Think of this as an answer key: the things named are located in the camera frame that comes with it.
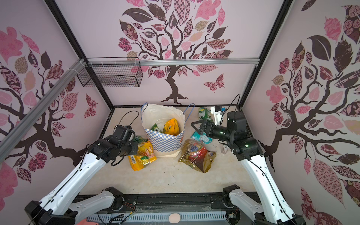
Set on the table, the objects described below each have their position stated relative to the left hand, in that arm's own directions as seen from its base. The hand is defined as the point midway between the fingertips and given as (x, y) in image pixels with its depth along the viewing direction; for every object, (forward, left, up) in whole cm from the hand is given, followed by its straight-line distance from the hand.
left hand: (133, 150), depth 75 cm
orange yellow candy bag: (-1, -6, -5) cm, 7 cm away
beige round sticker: (-29, -22, -18) cm, 41 cm away
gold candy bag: (+3, -35, -11) cm, 37 cm away
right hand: (+3, -33, +18) cm, 38 cm away
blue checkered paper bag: (+4, -16, -2) cm, 17 cm away
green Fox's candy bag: (+24, -7, -13) cm, 28 cm away
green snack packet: (+38, -45, -12) cm, 60 cm away
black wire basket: (+52, +21, +17) cm, 58 cm away
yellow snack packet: (+22, -19, -8) cm, 30 cm away
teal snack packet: (+16, -41, -13) cm, 46 cm away
